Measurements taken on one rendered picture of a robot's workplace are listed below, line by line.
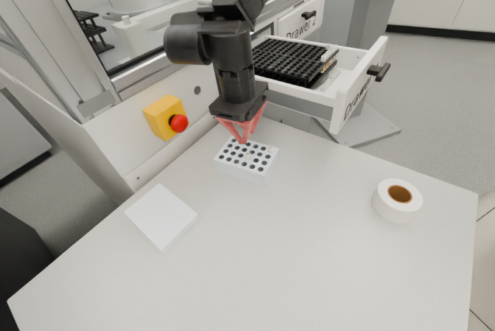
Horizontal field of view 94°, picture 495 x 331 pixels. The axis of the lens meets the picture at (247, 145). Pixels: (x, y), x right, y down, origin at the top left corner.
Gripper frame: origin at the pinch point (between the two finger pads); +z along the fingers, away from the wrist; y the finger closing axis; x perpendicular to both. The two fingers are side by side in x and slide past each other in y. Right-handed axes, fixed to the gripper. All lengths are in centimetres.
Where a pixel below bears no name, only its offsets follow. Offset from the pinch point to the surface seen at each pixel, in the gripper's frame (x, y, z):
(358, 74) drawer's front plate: 16.6, -18.2, -5.7
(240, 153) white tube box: -2.7, -0.8, 7.0
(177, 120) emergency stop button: -13.8, 3.2, -2.5
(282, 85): 1.7, -15.5, -2.4
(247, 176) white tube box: 0.8, 3.0, 9.1
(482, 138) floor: 94, -135, 88
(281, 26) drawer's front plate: -10.9, -47.7, -4.3
